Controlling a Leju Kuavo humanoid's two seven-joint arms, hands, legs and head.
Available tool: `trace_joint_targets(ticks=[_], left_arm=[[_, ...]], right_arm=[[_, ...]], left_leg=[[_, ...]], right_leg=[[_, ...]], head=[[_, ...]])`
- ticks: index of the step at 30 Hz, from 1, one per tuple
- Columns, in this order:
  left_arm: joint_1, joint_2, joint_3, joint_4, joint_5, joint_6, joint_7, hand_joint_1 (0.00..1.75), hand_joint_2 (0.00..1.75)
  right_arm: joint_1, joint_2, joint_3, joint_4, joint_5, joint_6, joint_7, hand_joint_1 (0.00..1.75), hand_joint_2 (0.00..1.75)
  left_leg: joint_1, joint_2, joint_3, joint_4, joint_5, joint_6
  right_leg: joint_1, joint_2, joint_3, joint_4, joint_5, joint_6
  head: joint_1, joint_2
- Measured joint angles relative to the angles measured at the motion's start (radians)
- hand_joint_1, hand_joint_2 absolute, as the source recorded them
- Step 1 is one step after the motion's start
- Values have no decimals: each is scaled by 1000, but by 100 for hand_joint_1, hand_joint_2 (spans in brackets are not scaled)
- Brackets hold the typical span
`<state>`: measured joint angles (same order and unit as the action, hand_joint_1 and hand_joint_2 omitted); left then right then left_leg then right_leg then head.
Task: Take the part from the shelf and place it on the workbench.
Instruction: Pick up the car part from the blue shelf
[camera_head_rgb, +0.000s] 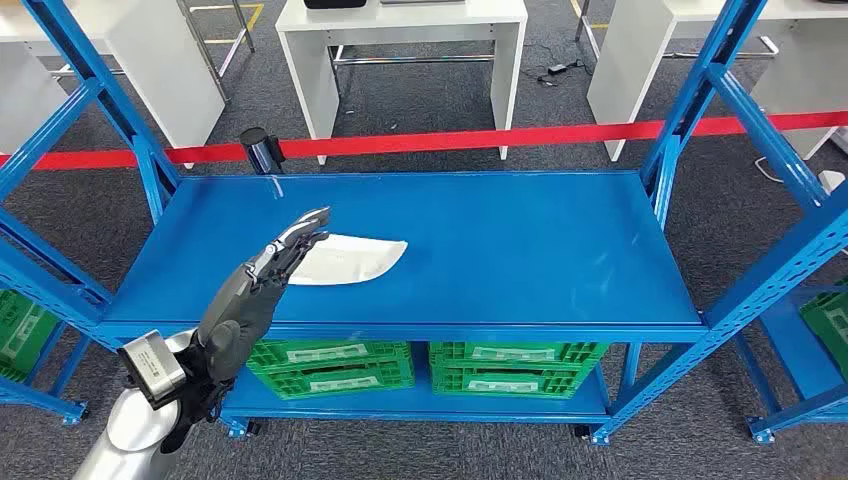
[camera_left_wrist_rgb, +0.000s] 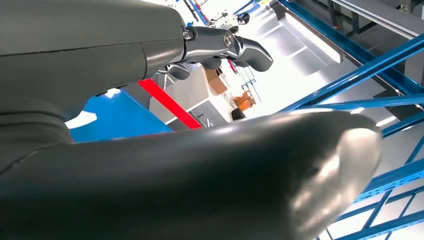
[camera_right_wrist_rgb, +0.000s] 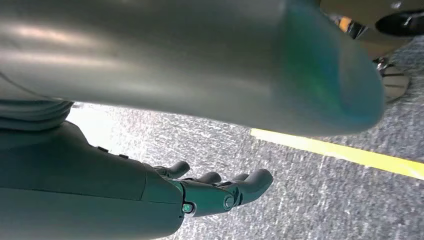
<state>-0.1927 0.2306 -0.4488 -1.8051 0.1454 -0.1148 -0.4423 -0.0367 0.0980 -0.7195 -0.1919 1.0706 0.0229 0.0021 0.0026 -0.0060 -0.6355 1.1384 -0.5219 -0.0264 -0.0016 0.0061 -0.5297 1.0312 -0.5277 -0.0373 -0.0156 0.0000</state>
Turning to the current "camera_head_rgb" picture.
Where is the white desk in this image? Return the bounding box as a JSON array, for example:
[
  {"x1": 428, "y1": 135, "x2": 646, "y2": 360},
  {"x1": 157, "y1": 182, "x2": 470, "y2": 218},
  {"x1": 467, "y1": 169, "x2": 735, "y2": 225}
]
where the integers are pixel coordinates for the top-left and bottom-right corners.
[
  {"x1": 586, "y1": 0, "x2": 848, "y2": 162},
  {"x1": 275, "y1": 0, "x2": 529, "y2": 166},
  {"x1": 0, "y1": 0, "x2": 227, "y2": 170}
]

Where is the red barrier belt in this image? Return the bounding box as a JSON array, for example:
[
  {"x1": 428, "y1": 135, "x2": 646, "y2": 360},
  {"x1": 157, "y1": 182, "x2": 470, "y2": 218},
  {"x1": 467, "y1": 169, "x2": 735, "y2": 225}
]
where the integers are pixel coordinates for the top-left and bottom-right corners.
[{"x1": 0, "y1": 110, "x2": 848, "y2": 172}]

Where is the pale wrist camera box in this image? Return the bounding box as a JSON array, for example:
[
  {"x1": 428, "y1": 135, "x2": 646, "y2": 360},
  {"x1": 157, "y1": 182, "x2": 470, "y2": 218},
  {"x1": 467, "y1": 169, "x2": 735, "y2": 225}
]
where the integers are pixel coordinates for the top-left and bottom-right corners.
[{"x1": 117, "y1": 329, "x2": 189, "y2": 411}]

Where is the black-headed stanchion post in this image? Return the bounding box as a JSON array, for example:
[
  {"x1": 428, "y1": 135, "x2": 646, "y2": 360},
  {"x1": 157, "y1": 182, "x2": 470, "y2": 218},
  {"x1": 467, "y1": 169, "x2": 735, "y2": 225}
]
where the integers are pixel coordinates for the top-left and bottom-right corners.
[{"x1": 239, "y1": 127, "x2": 287, "y2": 176}]

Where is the green plastic crate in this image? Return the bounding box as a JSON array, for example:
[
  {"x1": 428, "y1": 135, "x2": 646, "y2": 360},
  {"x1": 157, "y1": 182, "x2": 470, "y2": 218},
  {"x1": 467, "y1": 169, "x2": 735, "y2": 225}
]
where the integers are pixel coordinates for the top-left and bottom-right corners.
[
  {"x1": 246, "y1": 339, "x2": 413, "y2": 371},
  {"x1": 429, "y1": 341, "x2": 611, "y2": 372},
  {"x1": 251, "y1": 360, "x2": 417, "y2": 401},
  {"x1": 799, "y1": 278, "x2": 848, "y2": 380},
  {"x1": 430, "y1": 365, "x2": 598, "y2": 401},
  {"x1": 0, "y1": 289, "x2": 62, "y2": 384}
]

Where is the blue metal shelf rack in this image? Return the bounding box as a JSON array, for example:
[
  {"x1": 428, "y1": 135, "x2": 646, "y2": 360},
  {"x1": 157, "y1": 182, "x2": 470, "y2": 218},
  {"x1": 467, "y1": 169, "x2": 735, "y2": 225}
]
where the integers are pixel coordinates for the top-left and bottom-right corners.
[
  {"x1": 0, "y1": 0, "x2": 848, "y2": 446},
  {"x1": 731, "y1": 284, "x2": 848, "y2": 445},
  {"x1": 0, "y1": 284, "x2": 91, "y2": 427}
]

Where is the black power adapter with cable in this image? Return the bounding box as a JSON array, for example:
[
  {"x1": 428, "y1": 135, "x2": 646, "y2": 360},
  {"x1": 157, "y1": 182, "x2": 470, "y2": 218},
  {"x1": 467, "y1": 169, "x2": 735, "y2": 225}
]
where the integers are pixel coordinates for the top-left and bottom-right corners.
[{"x1": 535, "y1": 58, "x2": 596, "y2": 88}]

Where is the white curved plastic part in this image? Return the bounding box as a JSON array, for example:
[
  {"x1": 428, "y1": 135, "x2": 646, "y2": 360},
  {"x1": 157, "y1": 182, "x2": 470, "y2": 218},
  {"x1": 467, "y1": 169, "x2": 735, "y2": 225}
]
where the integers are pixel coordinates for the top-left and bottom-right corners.
[{"x1": 288, "y1": 233, "x2": 409, "y2": 287}]

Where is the white power strip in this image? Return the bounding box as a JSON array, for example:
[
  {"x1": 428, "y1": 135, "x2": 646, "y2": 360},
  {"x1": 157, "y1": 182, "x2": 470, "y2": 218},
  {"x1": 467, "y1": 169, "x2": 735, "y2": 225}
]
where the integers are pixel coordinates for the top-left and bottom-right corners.
[{"x1": 817, "y1": 169, "x2": 847, "y2": 197}]

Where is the white floor cable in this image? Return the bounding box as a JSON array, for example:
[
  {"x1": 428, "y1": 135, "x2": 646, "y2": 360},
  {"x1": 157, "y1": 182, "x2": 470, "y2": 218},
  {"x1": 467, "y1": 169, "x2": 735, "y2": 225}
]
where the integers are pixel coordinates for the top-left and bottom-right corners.
[{"x1": 753, "y1": 156, "x2": 787, "y2": 185}]

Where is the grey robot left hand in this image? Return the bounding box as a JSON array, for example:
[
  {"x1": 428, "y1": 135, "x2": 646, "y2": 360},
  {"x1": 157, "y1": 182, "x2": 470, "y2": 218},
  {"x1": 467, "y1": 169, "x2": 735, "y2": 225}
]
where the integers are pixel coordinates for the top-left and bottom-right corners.
[{"x1": 196, "y1": 206, "x2": 333, "y2": 386}]

